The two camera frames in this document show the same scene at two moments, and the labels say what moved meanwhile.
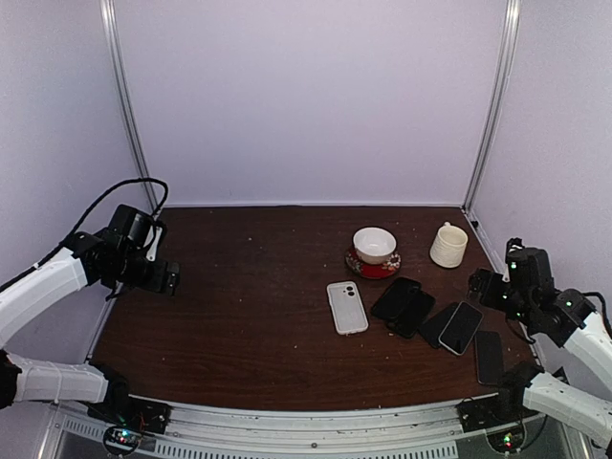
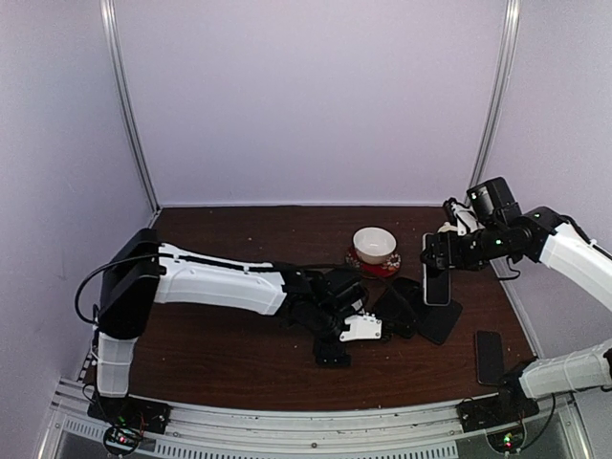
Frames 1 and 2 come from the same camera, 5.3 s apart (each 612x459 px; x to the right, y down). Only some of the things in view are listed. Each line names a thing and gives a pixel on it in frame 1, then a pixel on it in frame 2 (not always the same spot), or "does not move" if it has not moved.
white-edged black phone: x=460 y=329 -> x=436 y=282
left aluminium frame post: x=110 y=14 does not move
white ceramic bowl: x=374 y=245 does not move
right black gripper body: x=513 y=305 -> x=490 y=245
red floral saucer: x=379 y=271 does not move
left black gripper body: x=130 y=273 -> x=324 y=321
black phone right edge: x=489 y=358 does not move
